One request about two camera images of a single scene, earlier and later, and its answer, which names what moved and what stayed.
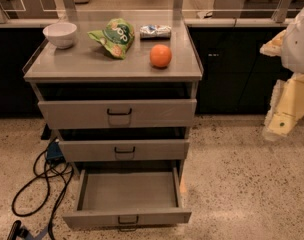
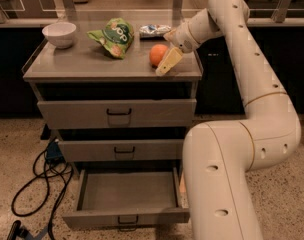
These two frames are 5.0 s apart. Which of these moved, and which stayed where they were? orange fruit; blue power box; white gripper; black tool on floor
Moved: white gripper
Stayed: blue power box; orange fruit; black tool on floor
